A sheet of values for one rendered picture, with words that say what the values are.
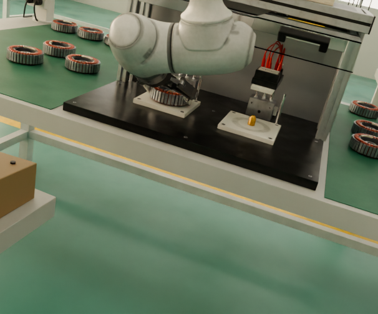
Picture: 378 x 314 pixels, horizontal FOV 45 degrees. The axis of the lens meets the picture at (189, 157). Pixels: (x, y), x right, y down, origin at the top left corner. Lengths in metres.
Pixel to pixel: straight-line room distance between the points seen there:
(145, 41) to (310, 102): 0.71
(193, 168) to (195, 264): 0.97
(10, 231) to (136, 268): 1.18
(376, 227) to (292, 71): 0.61
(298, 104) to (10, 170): 0.98
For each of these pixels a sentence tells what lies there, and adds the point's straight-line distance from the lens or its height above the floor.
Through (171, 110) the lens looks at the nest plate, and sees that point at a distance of 1.21.
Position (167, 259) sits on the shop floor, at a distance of 1.95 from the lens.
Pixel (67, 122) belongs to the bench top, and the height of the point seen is 0.74.
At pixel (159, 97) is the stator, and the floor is 0.80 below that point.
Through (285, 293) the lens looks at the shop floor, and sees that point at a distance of 1.98.
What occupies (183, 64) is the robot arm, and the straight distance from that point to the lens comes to 0.92.
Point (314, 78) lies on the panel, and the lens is 1.45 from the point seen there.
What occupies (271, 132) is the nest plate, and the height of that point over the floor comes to 0.78.
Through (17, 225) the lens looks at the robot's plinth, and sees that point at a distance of 0.74.
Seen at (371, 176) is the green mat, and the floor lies 0.75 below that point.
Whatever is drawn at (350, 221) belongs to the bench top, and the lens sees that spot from 1.03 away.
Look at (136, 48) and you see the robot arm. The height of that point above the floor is 0.98.
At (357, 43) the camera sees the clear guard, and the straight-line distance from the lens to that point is 1.08.
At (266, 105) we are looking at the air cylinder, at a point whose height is 0.81.
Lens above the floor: 1.16
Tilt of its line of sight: 24 degrees down
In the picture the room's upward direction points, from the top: 13 degrees clockwise
